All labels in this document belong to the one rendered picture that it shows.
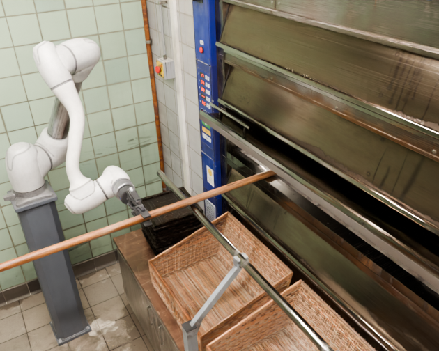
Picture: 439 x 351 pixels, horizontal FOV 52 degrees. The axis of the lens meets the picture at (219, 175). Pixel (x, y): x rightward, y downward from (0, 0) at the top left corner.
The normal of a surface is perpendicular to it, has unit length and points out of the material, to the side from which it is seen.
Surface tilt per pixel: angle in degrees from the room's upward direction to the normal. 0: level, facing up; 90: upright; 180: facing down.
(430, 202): 70
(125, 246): 0
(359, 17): 90
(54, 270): 90
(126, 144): 90
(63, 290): 90
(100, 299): 0
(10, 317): 0
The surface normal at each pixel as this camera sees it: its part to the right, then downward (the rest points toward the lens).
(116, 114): 0.50, 0.43
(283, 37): -0.82, -0.04
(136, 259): -0.04, -0.86
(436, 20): -0.86, 0.28
